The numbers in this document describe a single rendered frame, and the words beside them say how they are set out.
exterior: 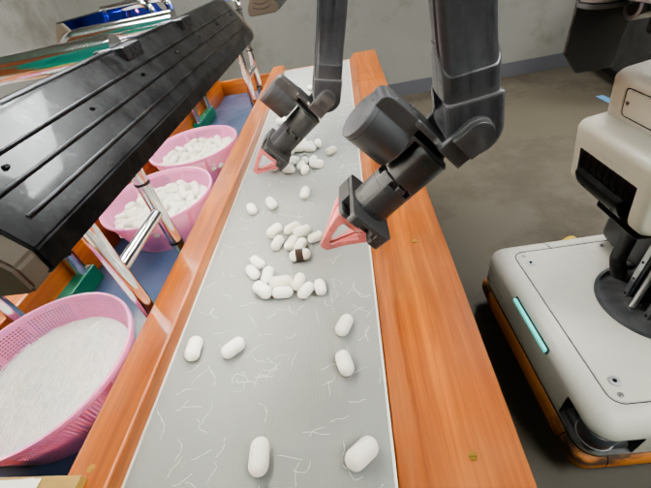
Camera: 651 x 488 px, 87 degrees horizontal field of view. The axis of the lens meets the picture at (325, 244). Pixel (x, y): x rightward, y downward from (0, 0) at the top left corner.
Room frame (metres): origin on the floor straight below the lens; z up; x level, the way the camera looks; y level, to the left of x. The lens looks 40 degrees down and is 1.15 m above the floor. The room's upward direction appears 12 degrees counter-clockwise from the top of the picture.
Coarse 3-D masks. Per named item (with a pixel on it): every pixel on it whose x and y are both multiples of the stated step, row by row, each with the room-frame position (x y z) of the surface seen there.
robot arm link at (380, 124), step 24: (384, 96) 0.36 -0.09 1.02; (360, 120) 0.36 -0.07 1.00; (384, 120) 0.36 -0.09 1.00; (408, 120) 0.36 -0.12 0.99; (432, 120) 0.40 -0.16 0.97; (480, 120) 0.33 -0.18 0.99; (360, 144) 0.36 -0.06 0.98; (384, 144) 0.35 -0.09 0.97; (456, 144) 0.32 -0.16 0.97; (480, 144) 0.32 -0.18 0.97
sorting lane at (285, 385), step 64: (320, 128) 1.02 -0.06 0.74; (256, 192) 0.73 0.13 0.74; (320, 192) 0.66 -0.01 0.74; (320, 256) 0.46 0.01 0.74; (192, 320) 0.37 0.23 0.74; (256, 320) 0.34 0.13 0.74; (320, 320) 0.32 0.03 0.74; (192, 384) 0.26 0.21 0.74; (256, 384) 0.24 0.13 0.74; (320, 384) 0.22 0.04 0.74; (384, 384) 0.20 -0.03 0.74; (192, 448) 0.18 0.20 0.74; (320, 448) 0.15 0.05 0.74; (384, 448) 0.13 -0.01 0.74
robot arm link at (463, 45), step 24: (432, 0) 0.36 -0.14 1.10; (456, 0) 0.34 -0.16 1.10; (480, 0) 0.34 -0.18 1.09; (432, 24) 0.37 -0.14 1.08; (456, 24) 0.34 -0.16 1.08; (480, 24) 0.34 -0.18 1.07; (432, 48) 0.38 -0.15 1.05; (456, 48) 0.34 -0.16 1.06; (480, 48) 0.34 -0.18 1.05; (432, 72) 0.39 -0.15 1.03; (456, 72) 0.34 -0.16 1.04; (480, 72) 0.33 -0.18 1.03; (432, 96) 0.40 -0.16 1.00; (456, 96) 0.34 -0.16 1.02; (480, 96) 0.33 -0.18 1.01; (504, 96) 0.33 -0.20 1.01; (456, 120) 0.34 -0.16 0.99
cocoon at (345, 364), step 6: (336, 354) 0.25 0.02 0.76; (342, 354) 0.24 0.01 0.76; (348, 354) 0.24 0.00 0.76; (336, 360) 0.24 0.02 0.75; (342, 360) 0.23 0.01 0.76; (348, 360) 0.23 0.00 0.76; (342, 366) 0.23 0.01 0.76; (348, 366) 0.23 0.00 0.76; (354, 366) 0.23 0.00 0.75; (342, 372) 0.22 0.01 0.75; (348, 372) 0.22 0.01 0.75
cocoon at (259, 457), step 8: (256, 440) 0.16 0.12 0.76; (264, 440) 0.16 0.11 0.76; (256, 448) 0.15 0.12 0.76; (264, 448) 0.15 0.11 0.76; (256, 456) 0.15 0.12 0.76; (264, 456) 0.15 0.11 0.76; (248, 464) 0.14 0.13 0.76; (256, 464) 0.14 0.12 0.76; (264, 464) 0.14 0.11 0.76; (256, 472) 0.13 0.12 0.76; (264, 472) 0.13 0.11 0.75
